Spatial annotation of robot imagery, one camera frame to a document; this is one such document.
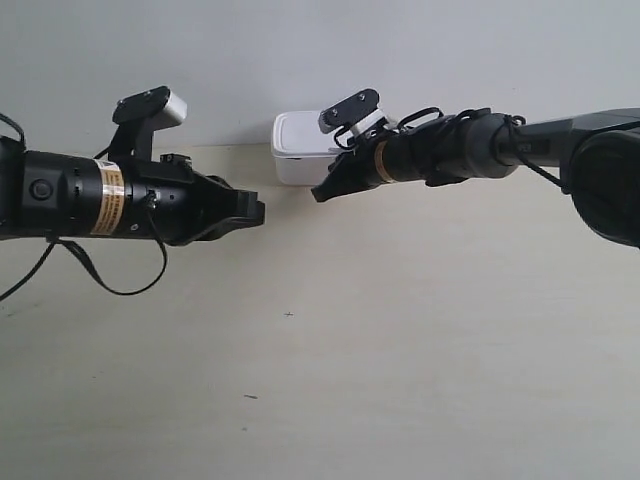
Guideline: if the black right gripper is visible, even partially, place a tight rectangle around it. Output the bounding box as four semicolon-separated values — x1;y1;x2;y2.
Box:
311;140;398;202

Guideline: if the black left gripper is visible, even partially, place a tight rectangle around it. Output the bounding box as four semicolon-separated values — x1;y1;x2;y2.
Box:
119;159;265;246

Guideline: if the white lidded plastic container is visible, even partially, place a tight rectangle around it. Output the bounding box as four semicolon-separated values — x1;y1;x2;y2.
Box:
271;110;341;187

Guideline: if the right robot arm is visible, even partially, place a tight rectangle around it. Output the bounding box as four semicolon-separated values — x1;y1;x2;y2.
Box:
312;108;639;247

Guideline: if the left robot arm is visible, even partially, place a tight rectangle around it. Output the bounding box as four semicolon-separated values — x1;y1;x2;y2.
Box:
1;137;265;246

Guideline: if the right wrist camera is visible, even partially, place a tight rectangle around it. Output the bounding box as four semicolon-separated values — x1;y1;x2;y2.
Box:
318;88;392;151

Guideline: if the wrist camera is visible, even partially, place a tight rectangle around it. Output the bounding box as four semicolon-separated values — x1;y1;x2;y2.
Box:
318;88;392;151
106;85;188;161

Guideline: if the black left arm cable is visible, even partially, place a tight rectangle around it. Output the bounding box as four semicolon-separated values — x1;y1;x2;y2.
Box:
0;112;169;301

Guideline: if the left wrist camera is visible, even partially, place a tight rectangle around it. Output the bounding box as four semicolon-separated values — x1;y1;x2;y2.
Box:
106;85;188;161

